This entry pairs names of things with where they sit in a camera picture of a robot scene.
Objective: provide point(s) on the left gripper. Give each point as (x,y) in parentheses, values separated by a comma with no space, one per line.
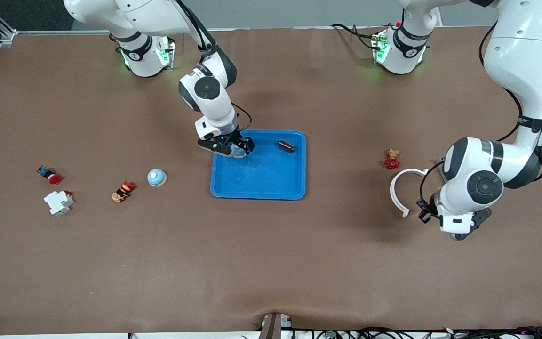
(424,210)

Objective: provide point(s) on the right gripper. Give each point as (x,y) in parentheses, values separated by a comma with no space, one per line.
(239,138)

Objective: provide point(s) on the blue bell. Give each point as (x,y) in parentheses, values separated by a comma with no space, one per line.
(156,177)
(239,153)

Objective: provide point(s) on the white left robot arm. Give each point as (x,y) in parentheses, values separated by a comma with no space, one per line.
(520,56)

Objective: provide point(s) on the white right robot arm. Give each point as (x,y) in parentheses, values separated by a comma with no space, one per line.
(158,14)

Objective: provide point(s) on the blue plastic tray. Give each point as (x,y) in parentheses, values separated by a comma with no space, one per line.
(261,174)

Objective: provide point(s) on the white curved plastic strip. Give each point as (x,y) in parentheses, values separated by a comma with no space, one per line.
(392,193)

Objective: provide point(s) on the brown table mat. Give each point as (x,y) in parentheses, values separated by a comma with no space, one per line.
(271,263)

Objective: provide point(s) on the orange black striped button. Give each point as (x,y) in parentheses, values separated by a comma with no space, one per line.
(123,192)

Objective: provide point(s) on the red mushroom push button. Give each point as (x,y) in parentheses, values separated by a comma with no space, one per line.
(53,178)

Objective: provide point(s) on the white circuit breaker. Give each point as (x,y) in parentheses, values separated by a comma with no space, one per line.
(58,203)

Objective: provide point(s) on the silver table edge rail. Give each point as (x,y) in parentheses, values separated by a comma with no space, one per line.
(275,29)

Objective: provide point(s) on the metal mounting bracket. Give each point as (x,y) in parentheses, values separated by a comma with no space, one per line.
(273,325)

